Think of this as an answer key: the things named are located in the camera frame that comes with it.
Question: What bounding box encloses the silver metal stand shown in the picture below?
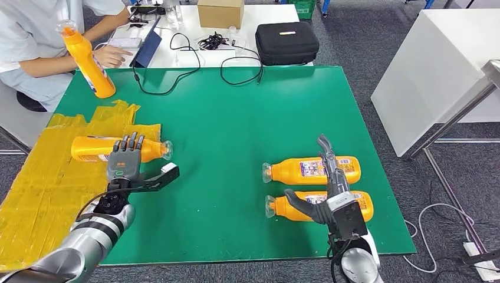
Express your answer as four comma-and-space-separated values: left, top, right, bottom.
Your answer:
404, 58, 500, 266

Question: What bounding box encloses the black zip case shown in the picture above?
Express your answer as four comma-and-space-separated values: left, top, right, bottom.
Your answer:
255, 21, 320, 67

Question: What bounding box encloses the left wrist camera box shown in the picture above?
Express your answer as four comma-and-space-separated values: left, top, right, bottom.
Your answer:
134, 162, 181, 193

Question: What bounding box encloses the yellow tape patch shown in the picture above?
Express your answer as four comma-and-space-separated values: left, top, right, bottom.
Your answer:
0, 99, 163, 272

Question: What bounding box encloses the person's right hand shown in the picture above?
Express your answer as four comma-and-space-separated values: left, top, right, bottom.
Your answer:
93, 45, 134, 69

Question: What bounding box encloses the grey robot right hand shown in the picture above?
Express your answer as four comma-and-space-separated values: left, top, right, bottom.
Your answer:
284, 134, 353, 224

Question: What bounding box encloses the orange detergent bottle clear cap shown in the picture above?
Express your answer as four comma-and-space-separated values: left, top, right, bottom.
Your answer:
261, 156, 361, 186
70, 136, 173, 163
56, 20, 117, 99
265, 190, 374, 223

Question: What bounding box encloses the white power strip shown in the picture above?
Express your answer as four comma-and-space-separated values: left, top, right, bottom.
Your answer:
462, 241, 500, 283

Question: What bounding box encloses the dark blue tablet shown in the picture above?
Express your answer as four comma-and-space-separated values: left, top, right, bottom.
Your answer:
130, 15, 162, 69

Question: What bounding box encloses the black round stool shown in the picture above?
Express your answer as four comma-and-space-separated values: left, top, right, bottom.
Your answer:
16, 91, 48, 113

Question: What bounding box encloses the bundle of black cables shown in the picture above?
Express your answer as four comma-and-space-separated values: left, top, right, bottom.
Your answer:
198, 32, 231, 51

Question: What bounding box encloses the white floor cable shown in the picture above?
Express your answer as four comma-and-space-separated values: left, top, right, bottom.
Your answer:
402, 203, 476, 274

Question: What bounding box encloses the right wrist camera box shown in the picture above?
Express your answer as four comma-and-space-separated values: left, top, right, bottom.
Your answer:
326, 193, 369, 242

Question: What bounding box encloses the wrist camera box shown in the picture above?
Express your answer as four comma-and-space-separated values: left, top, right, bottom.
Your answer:
134, 162, 181, 193
326, 193, 369, 242

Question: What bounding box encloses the brown cardboard box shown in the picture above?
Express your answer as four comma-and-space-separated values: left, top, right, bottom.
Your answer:
197, 0, 245, 29

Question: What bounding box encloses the green plastic crate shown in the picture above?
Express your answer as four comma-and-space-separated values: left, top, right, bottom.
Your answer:
288, 0, 317, 20

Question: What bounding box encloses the black cable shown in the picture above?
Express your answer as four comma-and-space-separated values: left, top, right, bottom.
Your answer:
219, 44, 265, 86
131, 32, 202, 96

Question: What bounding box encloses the white table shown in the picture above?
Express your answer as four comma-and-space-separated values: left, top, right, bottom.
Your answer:
99, 3, 314, 69
370, 8, 500, 158

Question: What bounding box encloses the person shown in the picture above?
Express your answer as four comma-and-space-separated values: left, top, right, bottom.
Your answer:
0, 0, 134, 113

